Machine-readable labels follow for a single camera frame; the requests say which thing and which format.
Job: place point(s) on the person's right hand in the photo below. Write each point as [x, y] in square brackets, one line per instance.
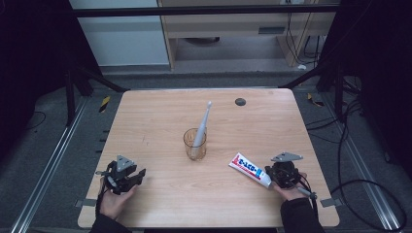
[291, 194]

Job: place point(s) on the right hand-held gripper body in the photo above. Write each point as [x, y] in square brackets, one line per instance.
[286, 171]

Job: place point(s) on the person's left hand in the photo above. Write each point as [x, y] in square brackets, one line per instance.
[115, 204]

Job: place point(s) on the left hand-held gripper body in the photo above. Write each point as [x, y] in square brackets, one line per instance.
[120, 174]

